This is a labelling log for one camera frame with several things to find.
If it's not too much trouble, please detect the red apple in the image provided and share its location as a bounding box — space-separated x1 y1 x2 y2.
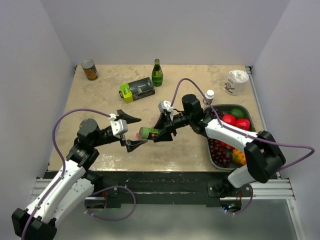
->
235 118 251 131

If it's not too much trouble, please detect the orange labelled tin can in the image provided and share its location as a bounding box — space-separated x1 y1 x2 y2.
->
81 59 99 81

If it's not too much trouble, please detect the yellow dragon fruit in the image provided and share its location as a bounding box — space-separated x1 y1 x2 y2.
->
231 148 247 166

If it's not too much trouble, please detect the green glass bottle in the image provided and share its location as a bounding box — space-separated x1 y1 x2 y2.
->
151 59 164 87

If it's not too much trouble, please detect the black green razor box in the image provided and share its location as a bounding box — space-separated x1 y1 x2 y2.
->
119 77 155 103

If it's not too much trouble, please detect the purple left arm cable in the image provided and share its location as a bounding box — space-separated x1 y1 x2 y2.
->
20 108 113 240

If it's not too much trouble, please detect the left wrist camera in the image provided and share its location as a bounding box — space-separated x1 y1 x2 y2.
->
108 114 128 137

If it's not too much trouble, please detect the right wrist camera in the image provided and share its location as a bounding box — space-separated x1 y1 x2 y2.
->
158 100 174 114

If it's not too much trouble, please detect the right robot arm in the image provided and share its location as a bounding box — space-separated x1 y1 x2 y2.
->
154 94 286 197

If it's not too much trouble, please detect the grey fruit tray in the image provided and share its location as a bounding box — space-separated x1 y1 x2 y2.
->
207 104 256 171

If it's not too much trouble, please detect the dark red grapes bunch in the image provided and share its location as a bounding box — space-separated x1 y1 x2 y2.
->
207 109 232 168

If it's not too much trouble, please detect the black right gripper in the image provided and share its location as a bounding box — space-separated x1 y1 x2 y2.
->
152 111 193 142

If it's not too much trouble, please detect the white supplement bottle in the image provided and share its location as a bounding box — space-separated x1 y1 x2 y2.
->
203 89 215 105

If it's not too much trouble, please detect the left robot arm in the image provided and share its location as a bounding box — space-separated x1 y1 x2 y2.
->
11 109 145 240

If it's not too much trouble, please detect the green apple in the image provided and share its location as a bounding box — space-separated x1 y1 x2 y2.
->
228 108 246 119

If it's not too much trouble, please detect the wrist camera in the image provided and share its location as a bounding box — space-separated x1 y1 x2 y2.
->
108 114 128 137
158 100 174 114

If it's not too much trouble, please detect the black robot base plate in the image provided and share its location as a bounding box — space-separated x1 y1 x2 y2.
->
42 169 253 210

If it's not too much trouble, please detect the white paper bag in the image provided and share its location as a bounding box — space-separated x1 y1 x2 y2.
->
223 69 249 96

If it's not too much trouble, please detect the green pill bottle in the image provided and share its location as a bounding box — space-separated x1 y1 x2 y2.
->
138 127 161 140

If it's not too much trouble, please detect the aluminium frame rail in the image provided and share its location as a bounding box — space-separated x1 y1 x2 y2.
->
245 66 295 200

